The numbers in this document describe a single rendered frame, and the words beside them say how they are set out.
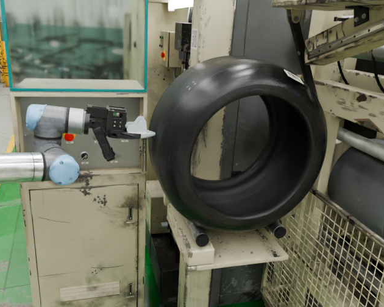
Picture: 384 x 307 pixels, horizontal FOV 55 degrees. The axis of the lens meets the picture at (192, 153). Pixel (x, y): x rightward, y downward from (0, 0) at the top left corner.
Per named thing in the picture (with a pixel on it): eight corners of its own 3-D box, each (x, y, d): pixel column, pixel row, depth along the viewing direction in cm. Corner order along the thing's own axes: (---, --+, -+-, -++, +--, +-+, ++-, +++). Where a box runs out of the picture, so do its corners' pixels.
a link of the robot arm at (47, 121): (28, 129, 107) (30, 100, 105) (68, 133, 111) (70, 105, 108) (24, 135, 100) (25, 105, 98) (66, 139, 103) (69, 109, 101)
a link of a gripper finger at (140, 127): (159, 121, 110) (128, 118, 107) (156, 140, 111) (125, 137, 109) (157, 119, 112) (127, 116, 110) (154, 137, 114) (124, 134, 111)
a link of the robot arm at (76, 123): (67, 136, 103) (68, 128, 111) (84, 138, 105) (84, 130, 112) (69, 111, 101) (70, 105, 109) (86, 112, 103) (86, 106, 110)
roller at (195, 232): (186, 192, 151) (180, 201, 151) (177, 187, 149) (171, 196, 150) (212, 239, 119) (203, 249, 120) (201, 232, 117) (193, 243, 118)
